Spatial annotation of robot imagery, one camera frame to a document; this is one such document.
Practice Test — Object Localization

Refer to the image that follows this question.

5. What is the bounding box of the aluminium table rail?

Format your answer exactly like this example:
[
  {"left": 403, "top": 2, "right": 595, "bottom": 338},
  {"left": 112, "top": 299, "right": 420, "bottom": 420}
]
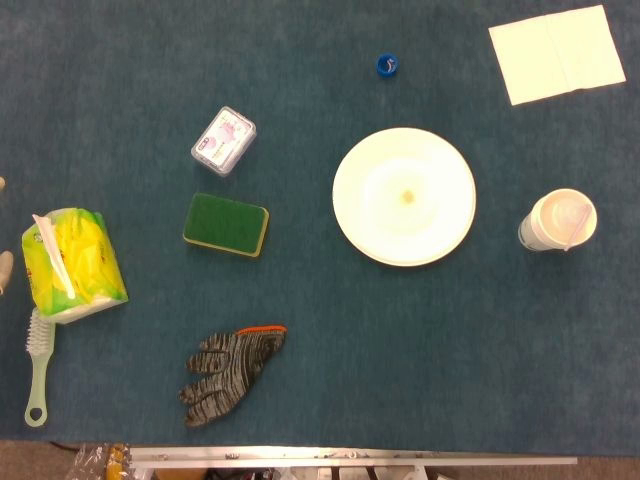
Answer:
[{"left": 128, "top": 446, "right": 579, "bottom": 471}]

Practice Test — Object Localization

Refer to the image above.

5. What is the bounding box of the white cup with straw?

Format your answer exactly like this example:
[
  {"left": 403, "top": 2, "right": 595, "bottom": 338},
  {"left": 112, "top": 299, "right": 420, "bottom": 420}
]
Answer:
[{"left": 517, "top": 187, "right": 599, "bottom": 252}]

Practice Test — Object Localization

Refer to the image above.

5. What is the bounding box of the clear plastic tube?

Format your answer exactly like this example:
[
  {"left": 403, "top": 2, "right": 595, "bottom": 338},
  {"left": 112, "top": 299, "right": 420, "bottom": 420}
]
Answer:
[{"left": 563, "top": 202, "right": 591, "bottom": 252}]

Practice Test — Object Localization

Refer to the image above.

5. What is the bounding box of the white paper napkin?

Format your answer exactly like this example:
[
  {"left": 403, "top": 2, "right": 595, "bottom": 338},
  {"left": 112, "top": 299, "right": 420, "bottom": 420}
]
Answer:
[{"left": 488, "top": 4, "right": 627, "bottom": 107}]

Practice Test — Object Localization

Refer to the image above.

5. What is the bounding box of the grey striped work glove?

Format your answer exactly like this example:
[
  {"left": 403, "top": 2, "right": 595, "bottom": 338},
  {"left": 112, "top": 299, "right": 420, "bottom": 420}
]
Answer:
[{"left": 178, "top": 324, "right": 289, "bottom": 429}]

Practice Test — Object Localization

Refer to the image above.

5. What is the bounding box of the mint green brush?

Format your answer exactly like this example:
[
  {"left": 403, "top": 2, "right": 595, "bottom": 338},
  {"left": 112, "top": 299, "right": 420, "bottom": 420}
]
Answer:
[{"left": 23, "top": 306, "right": 57, "bottom": 428}]

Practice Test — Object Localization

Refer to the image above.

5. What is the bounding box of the white round plate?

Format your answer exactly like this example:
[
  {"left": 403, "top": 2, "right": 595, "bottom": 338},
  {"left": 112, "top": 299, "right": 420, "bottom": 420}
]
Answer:
[{"left": 331, "top": 127, "right": 477, "bottom": 267}]

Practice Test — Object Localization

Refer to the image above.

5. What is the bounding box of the clear box purple label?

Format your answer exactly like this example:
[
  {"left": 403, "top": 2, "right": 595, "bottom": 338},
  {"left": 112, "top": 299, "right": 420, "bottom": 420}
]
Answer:
[{"left": 190, "top": 105, "right": 258, "bottom": 177}]

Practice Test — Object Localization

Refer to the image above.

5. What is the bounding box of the yellow green tissue pack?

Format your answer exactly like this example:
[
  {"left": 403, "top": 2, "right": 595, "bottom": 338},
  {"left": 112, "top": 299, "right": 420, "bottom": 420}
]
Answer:
[{"left": 21, "top": 207, "right": 130, "bottom": 326}]

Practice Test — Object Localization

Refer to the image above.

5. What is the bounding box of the blue bottle cap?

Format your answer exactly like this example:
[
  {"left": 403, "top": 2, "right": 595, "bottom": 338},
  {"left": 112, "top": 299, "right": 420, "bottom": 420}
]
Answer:
[{"left": 375, "top": 52, "right": 400, "bottom": 80}]

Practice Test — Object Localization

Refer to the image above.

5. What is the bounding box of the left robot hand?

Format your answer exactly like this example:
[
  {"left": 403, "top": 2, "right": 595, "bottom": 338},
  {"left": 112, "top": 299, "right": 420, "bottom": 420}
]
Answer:
[{"left": 0, "top": 175, "right": 15, "bottom": 297}]

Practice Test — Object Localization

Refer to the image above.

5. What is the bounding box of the green yellow sponge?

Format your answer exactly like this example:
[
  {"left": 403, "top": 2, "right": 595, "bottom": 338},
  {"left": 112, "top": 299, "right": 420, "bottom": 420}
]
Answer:
[{"left": 182, "top": 192, "right": 271, "bottom": 259}]

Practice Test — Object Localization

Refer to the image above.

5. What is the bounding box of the crinkled clear plastic bag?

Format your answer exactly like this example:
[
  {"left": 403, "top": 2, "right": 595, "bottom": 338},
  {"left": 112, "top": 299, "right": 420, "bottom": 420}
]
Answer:
[{"left": 64, "top": 442, "right": 132, "bottom": 480}]

